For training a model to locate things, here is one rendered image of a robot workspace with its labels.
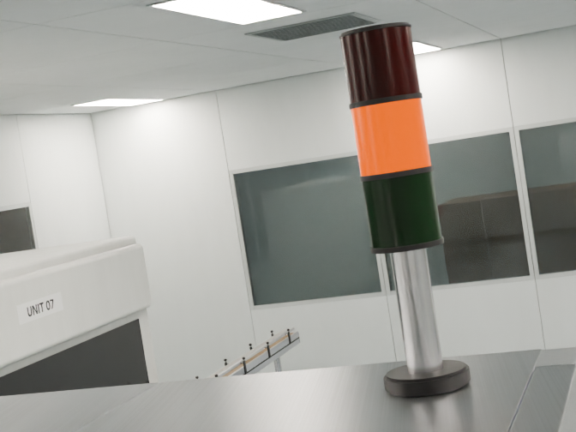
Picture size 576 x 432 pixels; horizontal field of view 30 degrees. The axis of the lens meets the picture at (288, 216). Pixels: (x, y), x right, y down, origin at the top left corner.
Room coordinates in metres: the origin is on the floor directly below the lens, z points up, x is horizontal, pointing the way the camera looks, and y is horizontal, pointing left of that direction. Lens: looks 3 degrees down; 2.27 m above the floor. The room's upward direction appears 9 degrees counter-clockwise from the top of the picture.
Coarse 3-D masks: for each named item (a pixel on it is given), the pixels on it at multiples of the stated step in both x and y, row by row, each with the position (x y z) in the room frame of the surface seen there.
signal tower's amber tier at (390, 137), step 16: (352, 112) 0.74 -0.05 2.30; (368, 112) 0.72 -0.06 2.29; (384, 112) 0.72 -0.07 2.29; (400, 112) 0.72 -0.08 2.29; (416, 112) 0.72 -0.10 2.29; (368, 128) 0.72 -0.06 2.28; (384, 128) 0.72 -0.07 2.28; (400, 128) 0.72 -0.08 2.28; (416, 128) 0.72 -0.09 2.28; (368, 144) 0.72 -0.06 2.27; (384, 144) 0.72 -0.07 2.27; (400, 144) 0.72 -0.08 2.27; (416, 144) 0.72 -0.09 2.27; (368, 160) 0.73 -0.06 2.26; (384, 160) 0.72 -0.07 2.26; (400, 160) 0.72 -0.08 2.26; (416, 160) 0.72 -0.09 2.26
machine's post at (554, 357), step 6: (564, 348) 0.80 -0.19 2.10; (570, 348) 0.79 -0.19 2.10; (540, 354) 0.79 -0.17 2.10; (546, 354) 0.79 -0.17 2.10; (552, 354) 0.78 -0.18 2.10; (558, 354) 0.78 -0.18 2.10; (564, 354) 0.78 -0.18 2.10; (570, 354) 0.77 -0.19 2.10; (540, 360) 0.77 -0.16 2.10; (546, 360) 0.77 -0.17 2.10; (552, 360) 0.76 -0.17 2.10; (558, 360) 0.76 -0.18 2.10; (564, 360) 0.76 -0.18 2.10; (570, 360) 0.76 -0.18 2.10; (540, 366) 0.75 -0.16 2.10; (546, 366) 0.75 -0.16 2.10
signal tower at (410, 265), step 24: (384, 24) 0.72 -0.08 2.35; (408, 24) 0.73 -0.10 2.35; (408, 96) 0.72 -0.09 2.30; (432, 168) 0.73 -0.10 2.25; (408, 264) 0.73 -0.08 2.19; (408, 288) 0.73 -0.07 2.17; (408, 312) 0.73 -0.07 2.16; (432, 312) 0.73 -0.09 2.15; (408, 336) 0.73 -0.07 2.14; (432, 336) 0.73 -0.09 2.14; (408, 360) 0.74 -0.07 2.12; (432, 360) 0.73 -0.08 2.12; (384, 384) 0.74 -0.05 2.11; (408, 384) 0.72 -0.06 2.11; (432, 384) 0.71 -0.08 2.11; (456, 384) 0.72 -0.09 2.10
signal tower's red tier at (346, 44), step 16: (368, 32) 0.72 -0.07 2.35; (384, 32) 0.72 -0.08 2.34; (400, 32) 0.72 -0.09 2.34; (352, 48) 0.72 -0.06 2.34; (368, 48) 0.72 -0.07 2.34; (384, 48) 0.72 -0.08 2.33; (400, 48) 0.72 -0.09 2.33; (352, 64) 0.73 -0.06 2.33; (368, 64) 0.72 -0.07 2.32; (384, 64) 0.72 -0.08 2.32; (400, 64) 0.72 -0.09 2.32; (416, 64) 0.74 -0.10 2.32; (352, 80) 0.73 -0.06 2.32; (368, 80) 0.72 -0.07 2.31; (384, 80) 0.72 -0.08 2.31; (400, 80) 0.72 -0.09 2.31; (416, 80) 0.73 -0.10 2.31; (352, 96) 0.73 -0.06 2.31; (368, 96) 0.72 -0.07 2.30; (384, 96) 0.72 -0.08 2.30
